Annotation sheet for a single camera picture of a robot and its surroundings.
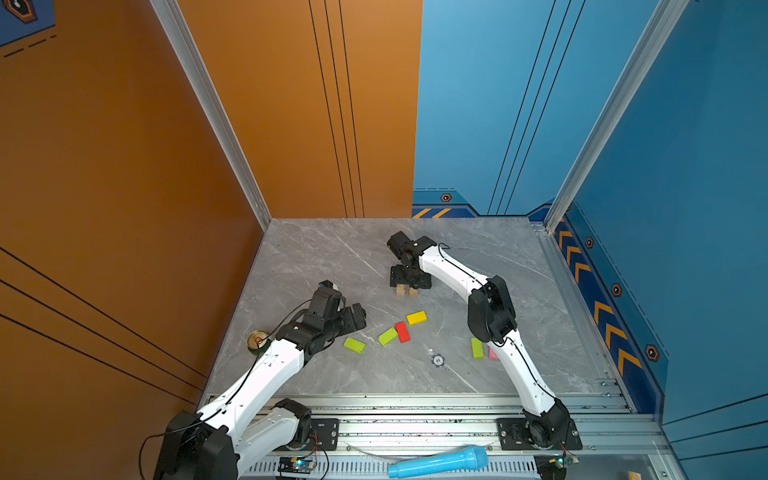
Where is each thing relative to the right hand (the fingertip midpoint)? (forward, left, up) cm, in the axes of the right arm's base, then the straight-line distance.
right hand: (402, 285), depth 100 cm
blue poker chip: (-25, -10, -2) cm, 27 cm away
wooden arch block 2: (-4, -3, +2) cm, 5 cm away
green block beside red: (-18, +5, -1) cm, 19 cm away
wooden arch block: (-3, +1, +2) cm, 4 cm away
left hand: (-15, +14, +9) cm, 23 cm away
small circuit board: (-49, +26, -3) cm, 56 cm away
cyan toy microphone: (-49, -15, +2) cm, 51 cm away
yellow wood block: (-11, -4, -1) cm, 12 cm away
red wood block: (-16, 0, -2) cm, 17 cm away
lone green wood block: (-21, +14, 0) cm, 25 cm away
